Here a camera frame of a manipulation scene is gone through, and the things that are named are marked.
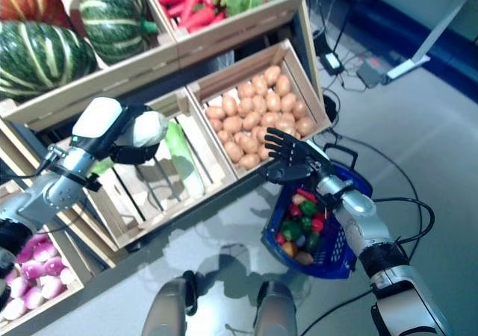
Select silver robot right leg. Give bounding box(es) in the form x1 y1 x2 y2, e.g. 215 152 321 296
253 279 298 336

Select five-finger robot right hand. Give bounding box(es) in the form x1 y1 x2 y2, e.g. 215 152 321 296
257 126 333 184

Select grey floor box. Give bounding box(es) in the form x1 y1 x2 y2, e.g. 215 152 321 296
355 63 385 89

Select red carrot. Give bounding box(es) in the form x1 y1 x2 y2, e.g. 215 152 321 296
178 0 205 25

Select long napa cabbage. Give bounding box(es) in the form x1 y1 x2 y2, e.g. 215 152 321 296
89 111 168 176
164 121 205 199

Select black stand pole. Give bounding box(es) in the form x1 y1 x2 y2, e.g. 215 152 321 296
331 0 366 53

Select red chili pepper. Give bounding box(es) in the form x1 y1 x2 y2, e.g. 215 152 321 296
296 188 318 203

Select black power adapter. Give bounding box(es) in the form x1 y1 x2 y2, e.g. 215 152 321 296
321 52 343 75

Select white desk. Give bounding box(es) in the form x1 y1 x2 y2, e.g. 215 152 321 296
386 0 478 80

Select green bell pepper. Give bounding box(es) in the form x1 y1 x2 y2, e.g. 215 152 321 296
299 200 318 217

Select green striped pumpkin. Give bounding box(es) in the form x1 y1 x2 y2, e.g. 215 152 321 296
78 0 158 65
0 20 99 102

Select purple white turnip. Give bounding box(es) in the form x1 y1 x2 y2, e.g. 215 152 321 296
20 260 45 280
25 234 52 255
43 256 64 277

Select black round floor object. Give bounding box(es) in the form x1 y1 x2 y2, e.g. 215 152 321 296
323 93 339 122

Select brown potato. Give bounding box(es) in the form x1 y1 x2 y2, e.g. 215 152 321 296
223 141 244 164
274 75 291 97
263 65 282 84
238 153 261 170

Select wooden produce display stand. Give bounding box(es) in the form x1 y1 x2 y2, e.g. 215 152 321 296
0 0 326 336

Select five-finger robot left hand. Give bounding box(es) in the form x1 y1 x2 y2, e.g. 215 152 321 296
70 96 160 166

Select blue plastic shopping basket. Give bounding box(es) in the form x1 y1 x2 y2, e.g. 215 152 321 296
260 143 373 280

